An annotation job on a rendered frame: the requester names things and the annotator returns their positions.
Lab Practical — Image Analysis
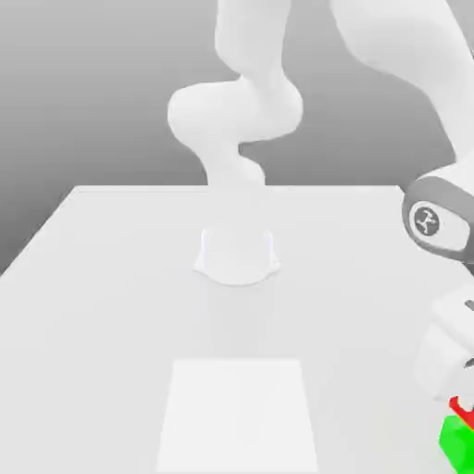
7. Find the small green cube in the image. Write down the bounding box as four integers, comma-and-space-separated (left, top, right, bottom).
438, 414, 474, 474

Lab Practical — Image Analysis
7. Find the small red cube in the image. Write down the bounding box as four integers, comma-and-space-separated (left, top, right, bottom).
448, 394, 474, 431

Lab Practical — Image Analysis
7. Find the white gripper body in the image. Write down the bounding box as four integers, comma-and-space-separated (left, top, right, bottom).
413, 320, 474, 410

